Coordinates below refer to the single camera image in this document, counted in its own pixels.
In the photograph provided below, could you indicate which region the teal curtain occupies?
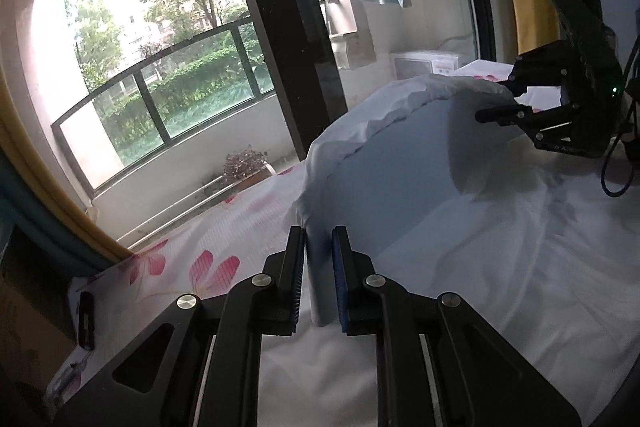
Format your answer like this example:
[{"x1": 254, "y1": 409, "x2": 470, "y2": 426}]
[{"x1": 0, "y1": 157, "x2": 111, "y2": 278}]

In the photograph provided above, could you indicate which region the white hooded jacket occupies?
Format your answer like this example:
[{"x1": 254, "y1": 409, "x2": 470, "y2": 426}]
[{"x1": 290, "y1": 74, "x2": 640, "y2": 427}]

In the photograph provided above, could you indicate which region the black cable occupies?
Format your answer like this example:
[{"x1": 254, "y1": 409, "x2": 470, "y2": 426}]
[{"x1": 600, "y1": 77, "x2": 640, "y2": 198}]

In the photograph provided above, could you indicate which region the floral bed sheet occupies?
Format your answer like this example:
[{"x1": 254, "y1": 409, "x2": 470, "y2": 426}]
[{"x1": 45, "y1": 59, "x2": 561, "y2": 408}]

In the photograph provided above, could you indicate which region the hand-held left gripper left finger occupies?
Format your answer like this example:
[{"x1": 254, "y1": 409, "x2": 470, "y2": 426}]
[{"x1": 52, "y1": 227, "x2": 307, "y2": 427}]

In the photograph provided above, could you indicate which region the black remote control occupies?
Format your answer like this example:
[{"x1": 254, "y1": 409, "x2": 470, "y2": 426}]
[{"x1": 77, "y1": 292, "x2": 96, "y2": 350}]

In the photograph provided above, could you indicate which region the potted plant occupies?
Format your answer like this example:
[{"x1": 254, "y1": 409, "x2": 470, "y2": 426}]
[{"x1": 222, "y1": 149, "x2": 276, "y2": 184}]

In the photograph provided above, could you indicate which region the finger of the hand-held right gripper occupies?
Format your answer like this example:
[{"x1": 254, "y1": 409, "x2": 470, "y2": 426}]
[
  {"x1": 500, "y1": 41, "x2": 568, "y2": 98},
  {"x1": 475, "y1": 104, "x2": 583, "y2": 140}
]

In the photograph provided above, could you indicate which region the white washing machine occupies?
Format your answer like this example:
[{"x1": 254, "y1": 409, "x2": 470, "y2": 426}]
[{"x1": 390, "y1": 49, "x2": 463, "y2": 81}]

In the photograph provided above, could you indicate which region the balcony railing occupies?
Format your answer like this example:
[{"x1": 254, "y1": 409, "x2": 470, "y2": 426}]
[{"x1": 50, "y1": 17, "x2": 277, "y2": 198}]

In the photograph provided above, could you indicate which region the black window frame post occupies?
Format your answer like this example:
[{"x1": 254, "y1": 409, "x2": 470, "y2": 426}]
[{"x1": 220, "y1": 0, "x2": 351, "y2": 158}]

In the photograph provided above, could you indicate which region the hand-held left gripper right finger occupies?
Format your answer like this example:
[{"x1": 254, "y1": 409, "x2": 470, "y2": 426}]
[{"x1": 331, "y1": 225, "x2": 581, "y2": 427}]

